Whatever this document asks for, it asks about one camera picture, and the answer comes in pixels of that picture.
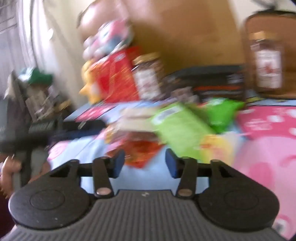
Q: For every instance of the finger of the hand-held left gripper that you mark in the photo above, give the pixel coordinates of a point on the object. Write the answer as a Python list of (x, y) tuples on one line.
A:
[(85, 127)]

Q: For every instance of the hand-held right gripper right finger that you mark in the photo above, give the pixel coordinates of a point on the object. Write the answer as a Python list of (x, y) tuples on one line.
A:
[(171, 162)]

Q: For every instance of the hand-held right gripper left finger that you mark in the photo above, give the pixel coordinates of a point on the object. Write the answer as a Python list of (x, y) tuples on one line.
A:
[(119, 162)]

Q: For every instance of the orange snack packet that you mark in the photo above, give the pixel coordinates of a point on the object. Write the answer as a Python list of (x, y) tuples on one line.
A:
[(138, 150)]

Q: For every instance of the light green snack packet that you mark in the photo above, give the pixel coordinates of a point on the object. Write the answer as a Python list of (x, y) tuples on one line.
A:
[(182, 129)]

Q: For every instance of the person's left hand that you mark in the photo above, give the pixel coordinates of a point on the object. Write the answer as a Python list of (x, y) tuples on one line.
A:
[(8, 169)]

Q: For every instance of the red flat packet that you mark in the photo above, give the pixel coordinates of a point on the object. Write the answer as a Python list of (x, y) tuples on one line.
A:
[(94, 113)]

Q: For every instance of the dark clutter pile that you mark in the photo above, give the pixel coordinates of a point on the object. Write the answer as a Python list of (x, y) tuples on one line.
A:
[(34, 104)]

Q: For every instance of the yellow plush toy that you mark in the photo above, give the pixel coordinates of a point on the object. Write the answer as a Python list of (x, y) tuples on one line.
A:
[(91, 85)]

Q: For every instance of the red gift bag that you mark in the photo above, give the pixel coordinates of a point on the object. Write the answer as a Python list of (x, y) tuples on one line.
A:
[(113, 76)]

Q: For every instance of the green cap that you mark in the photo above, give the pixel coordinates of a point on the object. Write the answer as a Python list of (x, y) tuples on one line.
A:
[(38, 76)]

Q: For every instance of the bright green snack packet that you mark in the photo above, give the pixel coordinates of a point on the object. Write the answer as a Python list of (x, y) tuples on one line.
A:
[(222, 113)]

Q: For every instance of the cashew nut jar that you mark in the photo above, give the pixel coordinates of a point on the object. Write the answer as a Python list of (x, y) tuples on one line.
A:
[(148, 77)]

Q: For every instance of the black cardboard box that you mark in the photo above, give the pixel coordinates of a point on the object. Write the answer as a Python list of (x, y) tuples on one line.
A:
[(208, 81)]

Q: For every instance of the pastel plush toy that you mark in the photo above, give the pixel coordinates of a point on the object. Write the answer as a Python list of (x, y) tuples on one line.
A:
[(108, 38)]

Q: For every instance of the printed blanket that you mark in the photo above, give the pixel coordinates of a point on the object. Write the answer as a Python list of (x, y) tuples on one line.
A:
[(266, 150)]

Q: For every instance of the wooden board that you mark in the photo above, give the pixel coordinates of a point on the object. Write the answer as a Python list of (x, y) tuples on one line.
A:
[(196, 34)]

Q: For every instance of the pecan nut jar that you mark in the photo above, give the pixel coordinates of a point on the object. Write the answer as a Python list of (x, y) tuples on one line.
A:
[(267, 62)]

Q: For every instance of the brown cushion mat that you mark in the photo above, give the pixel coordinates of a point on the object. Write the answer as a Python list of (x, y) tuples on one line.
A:
[(289, 34)]

